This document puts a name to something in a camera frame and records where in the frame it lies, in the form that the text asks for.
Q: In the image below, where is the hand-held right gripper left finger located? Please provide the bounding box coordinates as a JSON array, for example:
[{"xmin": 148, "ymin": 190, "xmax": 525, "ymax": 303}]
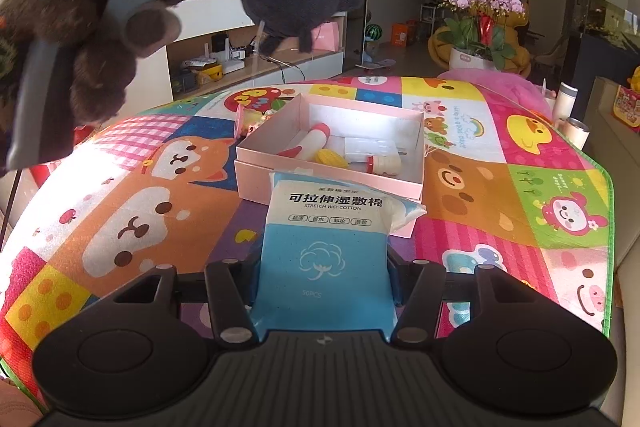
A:
[{"xmin": 122, "ymin": 258, "xmax": 257, "ymax": 344}]

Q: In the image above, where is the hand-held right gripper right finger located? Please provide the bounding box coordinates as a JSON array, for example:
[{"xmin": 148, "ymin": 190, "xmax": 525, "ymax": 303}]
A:
[{"xmin": 386, "ymin": 247, "xmax": 533, "ymax": 344}]

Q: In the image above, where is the black plush toy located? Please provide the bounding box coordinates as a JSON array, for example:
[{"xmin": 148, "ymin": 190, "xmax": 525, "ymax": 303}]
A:
[{"xmin": 229, "ymin": 0, "xmax": 366, "ymax": 55}]

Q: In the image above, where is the blue white cotton pad pack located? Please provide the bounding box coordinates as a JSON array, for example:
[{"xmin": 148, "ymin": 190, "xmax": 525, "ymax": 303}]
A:
[{"xmin": 250, "ymin": 171, "xmax": 427, "ymax": 350}]

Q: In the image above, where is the pink cardboard box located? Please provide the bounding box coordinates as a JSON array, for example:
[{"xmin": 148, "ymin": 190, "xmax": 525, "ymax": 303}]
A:
[{"xmin": 234, "ymin": 94, "xmax": 426, "ymax": 238}]

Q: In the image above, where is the small white bottle red cap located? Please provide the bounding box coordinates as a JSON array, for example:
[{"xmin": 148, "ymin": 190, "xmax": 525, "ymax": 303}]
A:
[{"xmin": 366, "ymin": 155, "xmax": 402, "ymax": 176}]

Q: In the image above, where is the pink squishy toy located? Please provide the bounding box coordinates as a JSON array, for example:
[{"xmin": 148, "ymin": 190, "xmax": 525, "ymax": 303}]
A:
[{"xmin": 235, "ymin": 106, "xmax": 281, "ymax": 140}]

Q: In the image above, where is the white plastic adapter box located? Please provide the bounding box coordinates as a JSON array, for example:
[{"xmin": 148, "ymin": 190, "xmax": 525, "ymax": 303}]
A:
[{"xmin": 344, "ymin": 136, "xmax": 407, "ymax": 160}]

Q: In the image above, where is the yellow corn toy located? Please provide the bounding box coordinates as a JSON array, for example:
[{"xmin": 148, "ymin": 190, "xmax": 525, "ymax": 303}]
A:
[{"xmin": 315, "ymin": 148, "xmax": 351, "ymax": 168}]

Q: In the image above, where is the white tube red cap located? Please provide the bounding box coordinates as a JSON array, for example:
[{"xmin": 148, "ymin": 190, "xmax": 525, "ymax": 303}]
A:
[{"xmin": 277, "ymin": 123, "xmax": 329, "ymax": 158}]

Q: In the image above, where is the person's left hand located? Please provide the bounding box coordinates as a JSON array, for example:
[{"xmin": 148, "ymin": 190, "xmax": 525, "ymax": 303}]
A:
[{"xmin": 0, "ymin": 0, "xmax": 183, "ymax": 120}]

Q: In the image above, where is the pink gift bag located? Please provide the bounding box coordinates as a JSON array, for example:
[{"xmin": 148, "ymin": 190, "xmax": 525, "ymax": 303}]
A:
[{"xmin": 312, "ymin": 21, "xmax": 346, "ymax": 50}]

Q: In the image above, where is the yellow box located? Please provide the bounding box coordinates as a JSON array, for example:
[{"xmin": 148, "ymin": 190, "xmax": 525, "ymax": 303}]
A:
[{"xmin": 195, "ymin": 63, "xmax": 223, "ymax": 85}]

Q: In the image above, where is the colourful cartoon play mat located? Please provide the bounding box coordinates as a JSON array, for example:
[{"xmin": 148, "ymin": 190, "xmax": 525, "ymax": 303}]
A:
[{"xmin": 0, "ymin": 76, "xmax": 615, "ymax": 403}]

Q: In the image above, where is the orange bag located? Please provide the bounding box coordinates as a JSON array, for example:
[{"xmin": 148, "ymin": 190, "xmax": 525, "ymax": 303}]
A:
[{"xmin": 391, "ymin": 23, "xmax": 416, "ymax": 48}]

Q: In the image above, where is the white stool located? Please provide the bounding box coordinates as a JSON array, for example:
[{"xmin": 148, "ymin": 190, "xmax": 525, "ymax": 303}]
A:
[{"xmin": 419, "ymin": 3, "xmax": 443, "ymax": 32}]

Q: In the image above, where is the potted purple orchid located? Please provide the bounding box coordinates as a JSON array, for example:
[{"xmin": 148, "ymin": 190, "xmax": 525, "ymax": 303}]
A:
[{"xmin": 435, "ymin": 0, "xmax": 526, "ymax": 70}]

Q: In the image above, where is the pink blanket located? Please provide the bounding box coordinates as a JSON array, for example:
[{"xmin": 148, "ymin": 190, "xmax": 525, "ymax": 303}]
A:
[{"xmin": 437, "ymin": 68, "xmax": 556, "ymax": 108}]

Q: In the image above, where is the metal cup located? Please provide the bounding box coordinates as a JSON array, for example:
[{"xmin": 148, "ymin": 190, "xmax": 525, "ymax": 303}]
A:
[{"xmin": 565, "ymin": 117, "xmax": 591, "ymax": 150}]

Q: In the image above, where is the yellow plush chair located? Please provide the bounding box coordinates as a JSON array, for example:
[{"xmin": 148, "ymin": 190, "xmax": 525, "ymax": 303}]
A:
[{"xmin": 427, "ymin": 14, "xmax": 533, "ymax": 80}]

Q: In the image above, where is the white jar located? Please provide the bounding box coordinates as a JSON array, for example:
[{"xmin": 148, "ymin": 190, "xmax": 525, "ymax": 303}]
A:
[{"xmin": 552, "ymin": 82, "xmax": 578, "ymax": 120}]

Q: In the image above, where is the yellow toy package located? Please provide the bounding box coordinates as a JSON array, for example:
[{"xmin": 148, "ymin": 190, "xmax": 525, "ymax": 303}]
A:
[{"xmin": 614, "ymin": 67, "xmax": 640, "ymax": 125}]

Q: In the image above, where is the dark glass aquarium cabinet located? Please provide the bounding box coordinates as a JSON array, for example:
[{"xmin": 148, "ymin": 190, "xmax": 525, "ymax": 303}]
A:
[{"xmin": 580, "ymin": 0, "xmax": 640, "ymax": 78}]

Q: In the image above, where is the white wall cabinet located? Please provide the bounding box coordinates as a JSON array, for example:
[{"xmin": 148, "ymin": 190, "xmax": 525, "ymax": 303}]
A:
[{"xmin": 165, "ymin": 0, "xmax": 373, "ymax": 102}]

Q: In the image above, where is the black cable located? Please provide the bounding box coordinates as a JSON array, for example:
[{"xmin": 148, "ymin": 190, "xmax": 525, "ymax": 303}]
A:
[{"xmin": 0, "ymin": 167, "xmax": 23, "ymax": 253}]

